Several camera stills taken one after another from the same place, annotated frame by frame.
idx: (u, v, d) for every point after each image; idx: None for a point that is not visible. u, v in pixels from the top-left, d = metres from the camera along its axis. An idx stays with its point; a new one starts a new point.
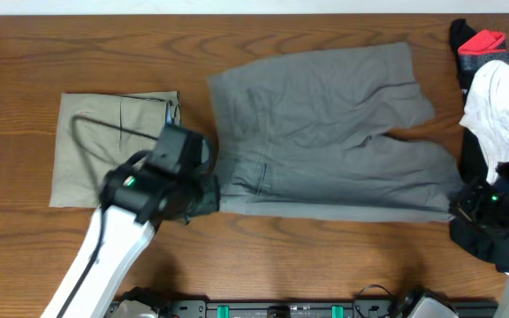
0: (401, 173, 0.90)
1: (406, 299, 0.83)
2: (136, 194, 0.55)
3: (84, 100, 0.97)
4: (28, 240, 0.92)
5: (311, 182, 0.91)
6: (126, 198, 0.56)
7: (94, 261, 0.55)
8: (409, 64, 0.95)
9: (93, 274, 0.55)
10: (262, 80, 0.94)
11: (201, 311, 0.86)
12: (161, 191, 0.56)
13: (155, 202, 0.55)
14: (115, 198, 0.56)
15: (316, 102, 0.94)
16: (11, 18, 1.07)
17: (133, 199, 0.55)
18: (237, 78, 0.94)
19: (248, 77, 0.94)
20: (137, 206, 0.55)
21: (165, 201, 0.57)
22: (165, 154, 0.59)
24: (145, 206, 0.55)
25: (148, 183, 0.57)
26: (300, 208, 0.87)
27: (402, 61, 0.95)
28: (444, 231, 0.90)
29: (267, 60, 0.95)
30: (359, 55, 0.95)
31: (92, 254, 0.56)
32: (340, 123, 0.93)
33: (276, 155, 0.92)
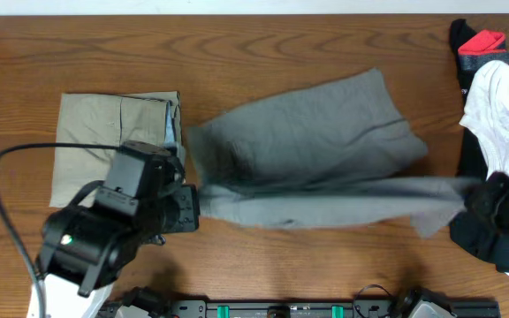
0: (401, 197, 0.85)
1: (406, 299, 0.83)
2: (82, 247, 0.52)
3: (84, 100, 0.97)
4: (29, 241, 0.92)
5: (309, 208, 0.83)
6: (72, 253, 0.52)
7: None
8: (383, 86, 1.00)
9: None
10: (241, 128, 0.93)
11: (201, 311, 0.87)
12: (111, 239, 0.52)
13: (104, 253, 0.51)
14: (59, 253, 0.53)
15: (300, 145, 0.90)
16: (11, 18, 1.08)
17: (81, 253, 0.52)
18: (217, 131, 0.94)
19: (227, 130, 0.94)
20: (86, 261, 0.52)
21: (117, 253, 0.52)
22: (120, 186, 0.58)
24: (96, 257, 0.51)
25: (95, 229, 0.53)
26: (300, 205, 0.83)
27: (376, 86, 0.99)
28: (444, 231, 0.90)
29: (245, 111, 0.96)
30: (333, 92, 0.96)
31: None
32: (329, 160, 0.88)
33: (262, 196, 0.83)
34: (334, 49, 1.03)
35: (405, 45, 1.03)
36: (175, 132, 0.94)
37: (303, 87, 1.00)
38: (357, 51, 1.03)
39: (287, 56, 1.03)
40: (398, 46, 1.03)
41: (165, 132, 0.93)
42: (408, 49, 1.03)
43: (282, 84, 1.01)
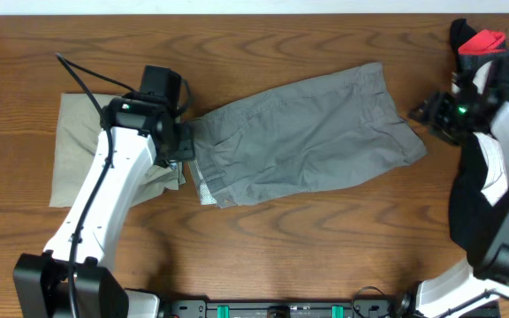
0: (373, 139, 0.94)
1: (403, 303, 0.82)
2: (135, 117, 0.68)
3: (84, 100, 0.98)
4: (27, 240, 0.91)
5: (292, 131, 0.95)
6: (125, 122, 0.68)
7: (110, 167, 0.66)
8: (383, 81, 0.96)
9: (110, 176, 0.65)
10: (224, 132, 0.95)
11: (201, 311, 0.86)
12: (155, 114, 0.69)
13: (152, 121, 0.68)
14: (117, 124, 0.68)
15: (268, 117, 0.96)
16: (11, 18, 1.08)
17: (134, 121, 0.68)
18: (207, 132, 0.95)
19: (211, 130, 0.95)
20: (137, 129, 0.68)
21: (161, 124, 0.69)
22: (150, 91, 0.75)
24: (144, 126, 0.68)
25: (141, 109, 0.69)
26: (277, 118, 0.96)
27: (376, 79, 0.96)
28: (444, 231, 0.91)
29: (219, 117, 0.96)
30: (319, 87, 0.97)
31: (106, 162, 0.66)
32: (288, 116, 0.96)
33: (252, 133, 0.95)
34: (334, 49, 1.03)
35: (405, 45, 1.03)
36: None
37: None
38: (357, 51, 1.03)
39: (288, 56, 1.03)
40: (398, 46, 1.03)
41: None
42: (408, 49, 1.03)
43: (282, 84, 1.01)
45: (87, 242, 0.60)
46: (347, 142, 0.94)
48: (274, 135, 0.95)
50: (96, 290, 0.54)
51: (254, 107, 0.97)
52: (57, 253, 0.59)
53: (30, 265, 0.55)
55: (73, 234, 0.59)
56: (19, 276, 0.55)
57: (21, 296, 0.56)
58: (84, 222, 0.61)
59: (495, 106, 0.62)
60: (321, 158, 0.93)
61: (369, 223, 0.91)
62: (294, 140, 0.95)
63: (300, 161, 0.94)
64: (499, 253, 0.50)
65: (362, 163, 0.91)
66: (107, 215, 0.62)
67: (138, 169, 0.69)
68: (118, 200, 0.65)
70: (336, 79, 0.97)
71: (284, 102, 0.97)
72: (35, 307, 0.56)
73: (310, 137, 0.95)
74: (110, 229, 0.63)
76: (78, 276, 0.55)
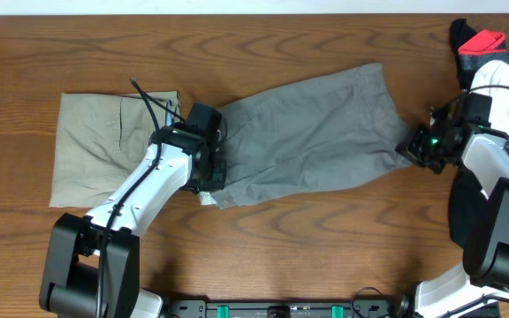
0: (372, 141, 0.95)
1: (403, 304, 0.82)
2: (183, 140, 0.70)
3: (84, 100, 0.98)
4: (27, 240, 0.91)
5: (292, 132, 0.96)
6: (174, 141, 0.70)
7: (154, 168, 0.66)
8: (383, 83, 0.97)
9: (154, 174, 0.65)
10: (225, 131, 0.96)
11: (201, 311, 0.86)
12: (199, 142, 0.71)
13: (195, 147, 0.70)
14: (167, 142, 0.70)
15: (269, 117, 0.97)
16: (11, 18, 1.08)
17: (180, 143, 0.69)
18: None
19: None
20: (181, 148, 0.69)
21: (201, 154, 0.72)
22: (195, 124, 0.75)
24: (189, 147, 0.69)
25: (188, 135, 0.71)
26: (278, 119, 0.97)
27: (376, 81, 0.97)
28: (443, 231, 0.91)
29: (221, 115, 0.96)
30: (320, 87, 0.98)
31: (152, 164, 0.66)
32: (289, 117, 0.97)
33: (253, 133, 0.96)
34: (334, 49, 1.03)
35: (405, 45, 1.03)
36: None
37: None
38: (357, 51, 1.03)
39: (288, 56, 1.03)
40: (398, 46, 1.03)
41: None
42: (408, 49, 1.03)
43: (282, 83, 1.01)
45: (125, 216, 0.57)
46: (346, 144, 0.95)
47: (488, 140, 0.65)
48: (275, 135, 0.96)
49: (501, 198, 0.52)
50: (126, 258, 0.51)
51: (254, 107, 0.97)
52: (97, 220, 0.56)
53: (70, 223, 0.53)
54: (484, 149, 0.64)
55: (114, 206, 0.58)
56: (56, 232, 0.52)
57: (49, 255, 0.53)
58: (126, 200, 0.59)
59: (460, 143, 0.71)
60: (321, 160, 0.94)
61: (369, 223, 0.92)
62: (295, 141, 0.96)
63: (301, 162, 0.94)
64: (497, 258, 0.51)
65: (363, 166, 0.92)
66: (146, 200, 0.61)
67: (177, 178, 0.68)
68: (158, 195, 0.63)
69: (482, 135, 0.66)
70: (335, 81, 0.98)
71: (284, 102, 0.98)
72: (58, 273, 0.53)
73: (310, 138, 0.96)
74: (147, 215, 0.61)
76: (110, 242, 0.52)
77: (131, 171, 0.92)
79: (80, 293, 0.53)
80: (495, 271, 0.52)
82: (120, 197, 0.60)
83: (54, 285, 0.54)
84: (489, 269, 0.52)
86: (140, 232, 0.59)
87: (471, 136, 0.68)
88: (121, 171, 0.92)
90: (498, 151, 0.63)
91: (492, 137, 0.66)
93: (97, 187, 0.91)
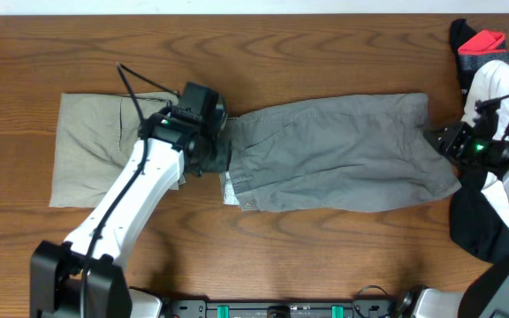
0: (406, 171, 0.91)
1: (405, 300, 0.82)
2: (172, 132, 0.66)
3: (84, 100, 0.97)
4: (27, 240, 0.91)
5: (324, 146, 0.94)
6: (161, 136, 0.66)
7: (140, 173, 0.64)
8: (426, 115, 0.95)
9: (140, 181, 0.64)
10: (257, 135, 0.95)
11: (201, 311, 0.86)
12: (190, 132, 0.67)
13: (187, 139, 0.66)
14: (155, 135, 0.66)
15: (303, 125, 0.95)
16: (11, 18, 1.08)
17: (170, 137, 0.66)
18: (239, 129, 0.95)
19: (246, 132, 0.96)
20: (170, 143, 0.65)
21: (193, 143, 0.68)
22: (188, 107, 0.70)
24: (178, 142, 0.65)
25: (178, 126, 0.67)
26: (313, 131, 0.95)
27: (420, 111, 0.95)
28: (443, 231, 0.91)
29: (255, 118, 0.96)
30: (360, 103, 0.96)
31: (138, 168, 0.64)
32: (324, 130, 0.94)
33: (285, 141, 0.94)
34: (334, 49, 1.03)
35: (405, 45, 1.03)
36: None
37: (302, 87, 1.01)
38: (357, 51, 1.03)
39: (288, 56, 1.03)
40: (397, 46, 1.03)
41: None
42: (408, 49, 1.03)
43: (282, 84, 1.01)
45: (107, 241, 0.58)
46: (382, 168, 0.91)
47: None
48: (307, 147, 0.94)
49: None
50: (107, 290, 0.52)
51: (290, 116, 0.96)
52: (78, 247, 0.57)
53: (48, 255, 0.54)
54: None
55: (94, 230, 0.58)
56: (37, 262, 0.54)
57: (33, 285, 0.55)
58: (107, 220, 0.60)
59: None
60: (353, 180, 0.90)
61: (369, 223, 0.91)
62: (328, 157, 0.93)
63: (331, 178, 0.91)
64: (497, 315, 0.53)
65: (396, 196, 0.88)
66: (129, 218, 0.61)
67: (165, 180, 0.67)
68: (142, 206, 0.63)
69: None
70: (379, 103, 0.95)
71: (322, 115, 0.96)
72: (45, 300, 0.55)
73: (345, 155, 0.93)
74: (131, 231, 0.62)
76: (91, 271, 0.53)
77: None
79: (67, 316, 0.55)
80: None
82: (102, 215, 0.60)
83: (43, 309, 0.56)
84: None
86: (125, 253, 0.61)
87: None
88: (121, 171, 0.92)
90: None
91: None
93: (97, 187, 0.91)
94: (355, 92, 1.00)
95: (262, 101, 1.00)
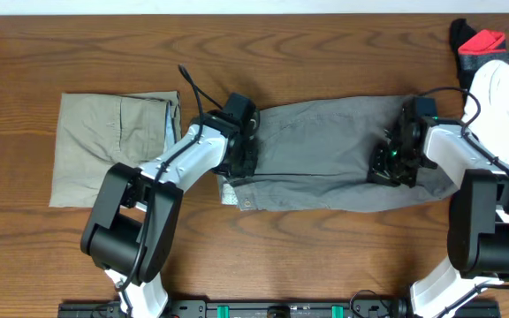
0: None
1: (400, 308, 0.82)
2: (222, 124, 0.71)
3: (84, 100, 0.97)
4: (27, 240, 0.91)
5: (322, 147, 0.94)
6: (214, 125, 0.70)
7: (196, 142, 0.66)
8: None
9: (195, 147, 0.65)
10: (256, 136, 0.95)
11: (201, 311, 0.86)
12: (233, 130, 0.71)
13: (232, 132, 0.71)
14: (208, 124, 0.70)
15: (301, 126, 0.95)
16: (11, 18, 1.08)
17: (220, 127, 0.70)
18: None
19: None
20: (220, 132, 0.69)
21: (234, 141, 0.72)
22: (231, 113, 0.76)
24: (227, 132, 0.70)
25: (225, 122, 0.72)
26: (310, 132, 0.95)
27: None
28: (444, 231, 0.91)
29: None
30: (360, 105, 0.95)
31: (194, 139, 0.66)
32: (323, 132, 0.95)
33: (284, 143, 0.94)
34: (334, 49, 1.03)
35: (405, 45, 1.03)
36: (175, 132, 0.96)
37: (303, 87, 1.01)
38: (357, 51, 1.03)
39: (288, 56, 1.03)
40: (398, 46, 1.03)
41: (165, 132, 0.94)
42: (409, 49, 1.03)
43: (282, 83, 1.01)
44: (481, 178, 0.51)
45: (172, 173, 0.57)
46: None
47: (445, 129, 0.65)
48: (305, 147, 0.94)
49: (473, 192, 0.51)
50: (170, 208, 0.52)
51: (288, 117, 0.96)
52: (147, 173, 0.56)
53: (124, 172, 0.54)
54: (442, 140, 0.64)
55: (162, 162, 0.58)
56: (108, 179, 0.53)
57: (97, 199, 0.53)
58: (172, 161, 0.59)
59: (419, 138, 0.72)
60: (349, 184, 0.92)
61: (369, 223, 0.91)
62: (326, 158, 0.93)
63: (329, 181, 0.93)
64: (481, 249, 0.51)
65: (393, 197, 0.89)
66: (188, 165, 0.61)
67: (212, 157, 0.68)
68: (196, 169, 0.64)
69: (438, 126, 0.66)
70: (379, 105, 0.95)
71: (321, 117, 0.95)
72: (102, 221, 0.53)
73: (342, 157, 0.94)
74: (186, 179, 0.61)
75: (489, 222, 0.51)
76: (155, 191, 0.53)
77: None
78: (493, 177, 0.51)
79: (118, 240, 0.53)
80: (482, 261, 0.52)
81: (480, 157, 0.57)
82: (167, 156, 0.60)
83: (97, 229, 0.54)
84: (474, 261, 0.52)
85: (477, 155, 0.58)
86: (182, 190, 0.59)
87: (427, 130, 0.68)
88: None
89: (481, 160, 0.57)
90: (458, 140, 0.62)
91: (448, 125, 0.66)
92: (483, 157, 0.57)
93: (97, 187, 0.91)
94: (355, 92, 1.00)
95: (262, 100, 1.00)
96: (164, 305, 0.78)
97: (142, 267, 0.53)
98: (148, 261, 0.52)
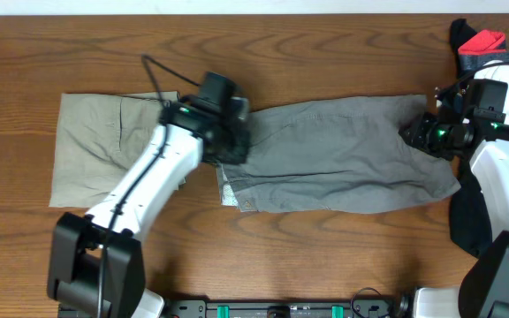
0: (403, 174, 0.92)
1: (401, 305, 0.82)
2: (192, 120, 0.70)
3: (84, 100, 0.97)
4: (27, 240, 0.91)
5: (322, 147, 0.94)
6: (180, 122, 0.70)
7: (159, 156, 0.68)
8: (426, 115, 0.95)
9: (158, 163, 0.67)
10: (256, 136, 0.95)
11: (201, 311, 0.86)
12: (210, 123, 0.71)
13: (205, 126, 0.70)
14: (173, 123, 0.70)
15: (300, 126, 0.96)
16: (11, 18, 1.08)
17: (190, 123, 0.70)
18: None
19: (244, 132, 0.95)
20: (190, 131, 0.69)
21: (211, 133, 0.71)
22: (207, 96, 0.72)
24: (198, 130, 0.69)
25: (201, 114, 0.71)
26: (310, 132, 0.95)
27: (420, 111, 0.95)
28: (444, 232, 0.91)
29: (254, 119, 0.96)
30: (360, 105, 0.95)
31: (158, 151, 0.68)
32: (322, 132, 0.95)
33: (283, 143, 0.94)
34: (334, 49, 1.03)
35: (405, 45, 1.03)
36: None
37: (303, 87, 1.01)
38: (357, 51, 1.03)
39: (288, 56, 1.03)
40: (398, 46, 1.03)
41: None
42: (408, 49, 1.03)
43: (282, 84, 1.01)
44: None
45: (126, 216, 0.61)
46: (377, 170, 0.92)
47: (499, 152, 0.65)
48: (305, 148, 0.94)
49: (504, 255, 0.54)
50: (125, 263, 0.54)
51: (288, 117, 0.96)
52: (96, 220, 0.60)
53: (72, 225, 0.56)
54: (494, 167, 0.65)
55: (116, 205, 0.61)
56: (59, 235, 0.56)
57: (52, 254, 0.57)
58: (129, 196, 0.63)
59: (471, 142, 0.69)
60: (349, 185, 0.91)
61: (369, 223, 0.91)
62: (326, 159, 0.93)
63: (329, 181, 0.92)
64: (497, 309, 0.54)
65: (392, 198, 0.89)
66: (149, 197, 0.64)
67: (183, 163, 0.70)
68: (162, 188, 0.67)
69: (494, 142, 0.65)
70: (378, 105, 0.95)
71: (321, 117, 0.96)
72: (64, 270, 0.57)
73: (342, 156, 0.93)
74: (149, 209, 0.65)
75: None
76: (110, 245, 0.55)
77: None
78: None
79: (86, 288, 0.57)
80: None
81: None
82: (124, 193, 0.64)
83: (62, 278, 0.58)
84: None
85: None
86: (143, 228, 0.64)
87: (480, 140, 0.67)
88: (121, 171, 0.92)
89: None
90: None
91: (505, 145, 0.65)
92: None
93: (97, 187, 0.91)
94: (355, 92, 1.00)
95: (262, 100, 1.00)
96: (160, 311, 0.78)
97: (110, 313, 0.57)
98: (115, 308, 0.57)
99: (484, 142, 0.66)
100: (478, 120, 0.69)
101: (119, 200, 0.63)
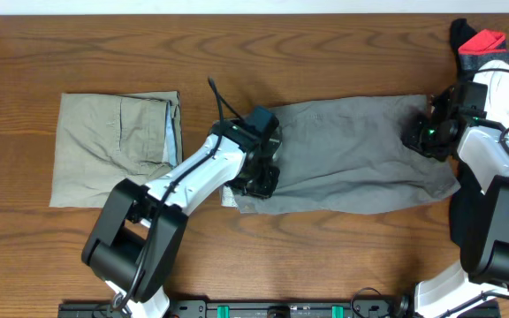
0: (404, 175, 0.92)
1: (403, 305, 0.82)
2: (239, 137, 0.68)
3: (84, 99, 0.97)
4: (27, 240, 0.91)
5: (322, 147, 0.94)
6: (231, 136, 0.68)
7: (210, 157, 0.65)
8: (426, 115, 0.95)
9: (209, 163, 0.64)
10: None
11: (201, 311, 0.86)
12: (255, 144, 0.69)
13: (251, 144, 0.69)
14: (225, 134, 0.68)
15: (301, 126, 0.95)
16: (11, 18, 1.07)
17: (238, 138, 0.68)
18: None
19: None
20: (238, 144, 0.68)
21: (253, 154, 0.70)
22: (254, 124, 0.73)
24: (246, 145, 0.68)
25: (246, 135, 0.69)
26: (311, 132, 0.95)
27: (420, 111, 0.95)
28: (444, 231, 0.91)
29: None
30: (360, 105, 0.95)
31: (208, 153, 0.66)
32: (322, 132, 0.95)
33: (284, 144, 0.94)
34: (334, 49, 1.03)
35: (405, 45, 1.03)
36: (175, 132, 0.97)
37: (303, 87, 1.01)
38: (357, 51, 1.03)
39: (288, 56, 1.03)
40: (398, 46, 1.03)
41: (165, 132, 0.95)
42: (409, 49, 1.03)
43: (282, 83, 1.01)
44: (506, 186, 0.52)
45: (178, 194, 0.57)
46: (377, 170, 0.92)
47: (483, 132, 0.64)
48: (305, 148, 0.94)
49: (497, 198, 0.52)
50: (173, 234, 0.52)
51: (288, 117, 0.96)
52: (153, 192, 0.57)
53: (130, 190, 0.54)
54: (479, 143, 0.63)
55: (170, 182, 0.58)
56: (117, 195, 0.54)
57: (102, 211, 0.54)
58: (182, 179, 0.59)
59: (457, 135, 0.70)
60: (349, 185, 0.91)
61: (369, 223, 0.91)
62: (326, 160, 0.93)
63: (329, 182, 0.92)
64: (496, 255, 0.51)
65: (392, 199, 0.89)
66: (200, 185, 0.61)
67: (225, 173, 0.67)
68: (205, 190, 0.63)
69: (478, 127, 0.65)
70: (377, 105, 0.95)
71: (320, 117, 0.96)
72: (105, 234, 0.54)
73: (342, 157, 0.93)
74: (195, 200, 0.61)
75: None
76: (161, 214, 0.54)
77: (132, 171, 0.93)
78: None
79: (120, 256, 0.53)
80: (493, 267, 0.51)
81: None
82: (178, 175, 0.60)
83: (98, 243, 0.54)
84: (486, 267, 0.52)
85: None
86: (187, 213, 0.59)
87: (466, 129, 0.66)
88: (121, 171, 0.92)
89: None
90: (495, 146, 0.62)
91: (487, 128, 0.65)
92: None
93: (98, 187, 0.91)
94: (355, 92, 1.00)
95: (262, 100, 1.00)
96: (165, 311, 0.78)
97: (140, 288, 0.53)
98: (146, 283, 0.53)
99: (469, 128, 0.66)
100: (460, 114, 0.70)
101: (173, 179, 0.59)
